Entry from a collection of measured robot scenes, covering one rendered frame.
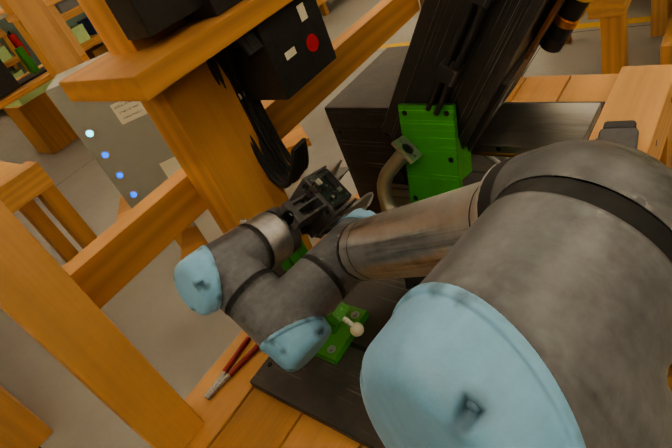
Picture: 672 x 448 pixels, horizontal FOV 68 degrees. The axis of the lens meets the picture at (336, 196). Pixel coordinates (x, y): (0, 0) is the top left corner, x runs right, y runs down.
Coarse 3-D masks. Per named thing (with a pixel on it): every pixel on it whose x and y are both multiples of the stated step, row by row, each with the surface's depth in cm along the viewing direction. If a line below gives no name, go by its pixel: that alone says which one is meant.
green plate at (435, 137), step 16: (400, 112) 95; (416, 112) 92; (432, 112) 90; (448, 112) 88; (416, 128) 94; (432, 128) 92; (448, 128) 90; (416, 144) 95; (432, 144) 93; (448, 144) 91; (416, 160) 97; (432, 160) 95; (448, 160) 92; (464, 160) 96; (416, 176) 99; (432, 176) 96; (448, 176) 94; (464, 176) 97; (416, 192) 100; (432, 192) 98
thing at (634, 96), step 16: (624, 80) 142; (640, 80) 139; (656, 80) 136; (608, 96) 138; (624, 96) 136; (640, 96) 133; (656, 96) 131; (608, 112) 133; (624, 112) 130; (640, 112) 128; (656, 112) 126; (640, 128) 123; (656, 128) 122; (640, 144) 119; (656, 144) 124
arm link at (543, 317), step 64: (512, 192) 27; (576, 192) 24; (448, 256) 26; (512, 256) 23; (576, 256) 22; (640, 256) 22; (448, 320) 21; (512, 320) 20; (576, 320) 20; (640, 320) 21; (384, 384) 22; (448, 384) 19; (512, 384) 19; (576, 384) 19; (640, 384) 20
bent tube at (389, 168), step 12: (396, 144) 94; (408, 144) 96; (396, 156) 95; (408, 156) 93; (420, 156) 95; (384, 168) 98; (396, 168) 97; (384, 180) 100; (384, 192) 101; (384, 204) 102
